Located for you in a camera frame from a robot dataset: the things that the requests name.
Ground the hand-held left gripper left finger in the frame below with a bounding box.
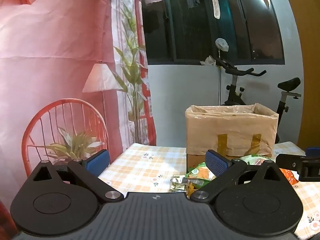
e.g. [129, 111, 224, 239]
[31, 149, 125, 202]

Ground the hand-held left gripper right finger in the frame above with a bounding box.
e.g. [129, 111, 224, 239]
[189, 149, 288, 202]

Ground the green and orange snack packet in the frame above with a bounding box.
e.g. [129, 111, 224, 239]
[186, 162, 217, 188]

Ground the cardboard box with plastic liner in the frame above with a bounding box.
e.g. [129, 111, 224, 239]
[185, 102, 279, 169]

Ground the green and white snack packet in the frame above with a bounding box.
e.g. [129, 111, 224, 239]
[239, 154, 275, 167]

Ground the yellow snack packet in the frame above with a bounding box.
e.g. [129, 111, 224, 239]
[186, 183, 199, 198]

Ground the small silver green snack packet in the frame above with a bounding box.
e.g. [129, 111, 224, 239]
[169, 176, 191, 193]

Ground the yellow wooden door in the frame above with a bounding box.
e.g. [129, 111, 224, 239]
[297, 62, 320, 149]

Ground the checked floral tablecloth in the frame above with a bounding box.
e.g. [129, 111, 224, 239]
[97, 141, 320, 239]

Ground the black exercise bike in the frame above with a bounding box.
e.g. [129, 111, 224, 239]
[214, 57, 302, 144]

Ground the thin metal pole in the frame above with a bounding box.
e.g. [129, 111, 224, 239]
[218, 51, 222, 106]

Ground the crumpled white tissue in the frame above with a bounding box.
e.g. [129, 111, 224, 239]
[200, 55, 217, 66]

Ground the pink printed backdrop cloth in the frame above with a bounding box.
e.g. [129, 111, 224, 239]
[0, 0, 157, 233]

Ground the dark sliding window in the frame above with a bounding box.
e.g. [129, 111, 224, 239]
[141, 0, 286, 66]

